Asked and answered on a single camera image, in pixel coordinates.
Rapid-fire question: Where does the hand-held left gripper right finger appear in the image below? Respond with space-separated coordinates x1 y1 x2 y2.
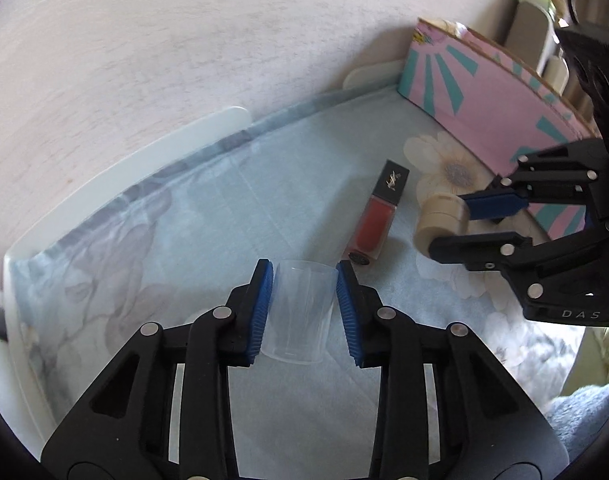
335 259 571 480

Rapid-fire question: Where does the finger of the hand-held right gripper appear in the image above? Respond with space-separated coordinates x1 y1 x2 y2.
428 216 609 307
457 138 609 222

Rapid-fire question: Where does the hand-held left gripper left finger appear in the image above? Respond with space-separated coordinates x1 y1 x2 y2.
40 259 275 480

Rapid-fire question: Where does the clear plastic cup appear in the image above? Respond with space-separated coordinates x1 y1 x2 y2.
260 258 338 365

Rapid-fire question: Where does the beige round jar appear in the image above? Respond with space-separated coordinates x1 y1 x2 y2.
415 193 469 257

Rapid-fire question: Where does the cardboard box with pink paper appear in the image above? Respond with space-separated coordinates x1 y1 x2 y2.
396 16 606 242

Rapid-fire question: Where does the white pillow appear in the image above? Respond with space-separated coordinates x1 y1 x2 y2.
534 52 571 98

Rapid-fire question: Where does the red lipstick with black cap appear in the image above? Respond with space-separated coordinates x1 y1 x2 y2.
343 158 410 266

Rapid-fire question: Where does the grey pillow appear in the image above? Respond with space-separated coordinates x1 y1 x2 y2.
504 1 556 76

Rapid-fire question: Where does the pale blue floral tablecloth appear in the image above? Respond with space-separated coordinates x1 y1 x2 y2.
4 84 585 463

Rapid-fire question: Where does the blue fluffy cloth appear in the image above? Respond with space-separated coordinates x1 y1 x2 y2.
543 381 609 463

